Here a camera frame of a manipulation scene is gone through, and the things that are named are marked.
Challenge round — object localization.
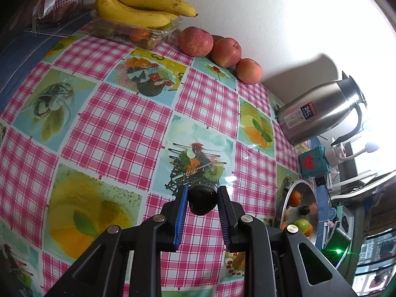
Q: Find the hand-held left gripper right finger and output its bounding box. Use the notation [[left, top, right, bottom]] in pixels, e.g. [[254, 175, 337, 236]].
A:
[[217, 186, 359, 297]]

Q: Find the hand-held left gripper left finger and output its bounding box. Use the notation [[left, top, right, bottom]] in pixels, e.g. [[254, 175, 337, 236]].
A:
[[45, 186, 189, 297]]

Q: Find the stainless steel basin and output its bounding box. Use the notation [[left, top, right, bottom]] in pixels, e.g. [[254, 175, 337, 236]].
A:
[[274, 179, 320, 248]]

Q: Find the teal box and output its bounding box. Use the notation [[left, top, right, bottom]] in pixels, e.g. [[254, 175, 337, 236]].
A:
[[298, 145, 330, 177]]

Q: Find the white plug adapter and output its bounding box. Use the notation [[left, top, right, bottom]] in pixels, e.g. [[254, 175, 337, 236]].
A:
[[330, 141, 379, 164]]

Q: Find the stainless steel thermos jug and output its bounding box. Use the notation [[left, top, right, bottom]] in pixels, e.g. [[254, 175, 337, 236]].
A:
[[276, 71, 369, 146]]

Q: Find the red apple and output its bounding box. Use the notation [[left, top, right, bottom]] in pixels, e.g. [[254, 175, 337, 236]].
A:
[[211, 37, 242, 68], [177, 26, 214, 57], [236, 58, 263, 85]]

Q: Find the small tangerine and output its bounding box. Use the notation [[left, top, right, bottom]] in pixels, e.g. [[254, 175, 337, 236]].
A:
[[129, 28, 149, 41]]

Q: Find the clear plastic fruit container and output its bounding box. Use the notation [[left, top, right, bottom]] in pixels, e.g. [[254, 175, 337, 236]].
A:
[[90, 9, 183, 50]]

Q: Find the yellow banana bunch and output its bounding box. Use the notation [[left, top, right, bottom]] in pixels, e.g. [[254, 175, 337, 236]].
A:
[[95, 0, 198, 29]]

